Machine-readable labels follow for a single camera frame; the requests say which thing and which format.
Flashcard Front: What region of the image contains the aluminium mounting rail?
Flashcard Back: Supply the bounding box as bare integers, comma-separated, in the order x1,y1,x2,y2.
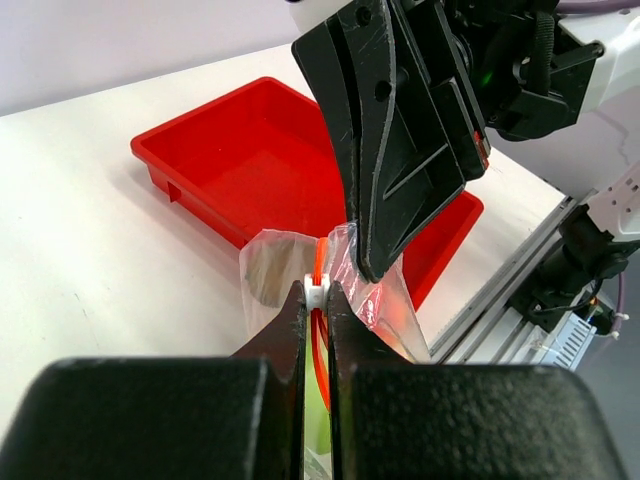
430,197,579,365

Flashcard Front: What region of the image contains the red plastic tray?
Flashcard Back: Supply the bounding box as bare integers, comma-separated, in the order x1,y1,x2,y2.
131,77,483,305

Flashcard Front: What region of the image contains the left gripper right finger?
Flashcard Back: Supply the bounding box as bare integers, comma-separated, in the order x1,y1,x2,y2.
327,283,628,479

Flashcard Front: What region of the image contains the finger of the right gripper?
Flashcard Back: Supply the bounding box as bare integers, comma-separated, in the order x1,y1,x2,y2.
291,1,465,282
401,1,490,180

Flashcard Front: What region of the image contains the clear zip top bag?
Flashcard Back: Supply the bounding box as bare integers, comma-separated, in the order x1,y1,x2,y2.
238,222,431,480

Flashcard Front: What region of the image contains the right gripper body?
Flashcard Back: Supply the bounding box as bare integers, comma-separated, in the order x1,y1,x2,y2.
443,1,603,140

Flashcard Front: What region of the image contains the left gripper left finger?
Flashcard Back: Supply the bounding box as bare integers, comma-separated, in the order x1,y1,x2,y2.
1,282,307,479

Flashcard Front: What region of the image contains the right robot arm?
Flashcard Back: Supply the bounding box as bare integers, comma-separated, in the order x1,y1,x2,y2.
289,1,639,330

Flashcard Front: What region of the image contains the slotted cable duct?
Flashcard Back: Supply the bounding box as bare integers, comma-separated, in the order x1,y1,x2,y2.
546,314,596,371

